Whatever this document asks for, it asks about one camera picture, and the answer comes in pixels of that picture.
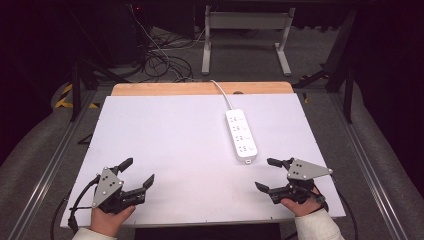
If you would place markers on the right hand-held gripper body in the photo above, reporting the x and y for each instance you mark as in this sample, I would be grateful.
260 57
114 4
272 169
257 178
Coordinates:
301 173

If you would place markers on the aluminium floor rail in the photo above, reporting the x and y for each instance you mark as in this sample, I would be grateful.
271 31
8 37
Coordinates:
366 173
46 176

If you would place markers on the person's left hand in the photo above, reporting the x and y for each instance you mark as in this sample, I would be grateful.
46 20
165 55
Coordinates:
108 220

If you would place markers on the black metal stand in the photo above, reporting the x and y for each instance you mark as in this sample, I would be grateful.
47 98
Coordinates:
346 80
76 90

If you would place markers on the wooden table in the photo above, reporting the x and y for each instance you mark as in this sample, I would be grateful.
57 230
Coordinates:
166 88

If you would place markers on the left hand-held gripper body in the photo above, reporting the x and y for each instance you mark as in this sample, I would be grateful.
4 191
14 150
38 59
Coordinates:
106 186

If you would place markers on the white table sheet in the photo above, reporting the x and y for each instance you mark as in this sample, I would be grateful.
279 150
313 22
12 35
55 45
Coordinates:
173 140

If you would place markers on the white power strip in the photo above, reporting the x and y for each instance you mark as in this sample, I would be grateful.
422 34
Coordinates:
241 135

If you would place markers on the person's right hand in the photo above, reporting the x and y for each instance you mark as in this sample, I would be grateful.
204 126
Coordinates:
300 207

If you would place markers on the white metal desk frame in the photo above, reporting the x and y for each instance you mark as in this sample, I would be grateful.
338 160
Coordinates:
246 21

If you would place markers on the yellow black hazard tape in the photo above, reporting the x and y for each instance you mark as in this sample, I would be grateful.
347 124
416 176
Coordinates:
65 98

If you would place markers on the dark flat object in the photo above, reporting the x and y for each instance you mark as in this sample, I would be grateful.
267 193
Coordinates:
206 232

